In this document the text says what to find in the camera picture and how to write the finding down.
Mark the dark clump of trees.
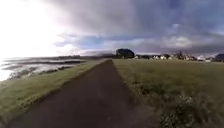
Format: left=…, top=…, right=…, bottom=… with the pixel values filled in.
left=115, top=48, right=136, bottom=60

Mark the dark asphalt path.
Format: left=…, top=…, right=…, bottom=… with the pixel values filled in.
left=3, top=59, right=161, bottom=128

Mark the wide grass field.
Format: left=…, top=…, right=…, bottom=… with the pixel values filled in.
left=112, top=58, right=224, bottom=128

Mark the row of distant buildings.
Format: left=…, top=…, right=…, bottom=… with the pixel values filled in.
left=133, top=51, right=224, bottom=63

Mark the grass strip beside water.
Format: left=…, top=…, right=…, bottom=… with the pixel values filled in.
left=0, top=58, right=109, bottom=125

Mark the water with mudflats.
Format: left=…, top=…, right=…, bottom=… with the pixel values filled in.
left=0, top=55, right=86, bottom=83

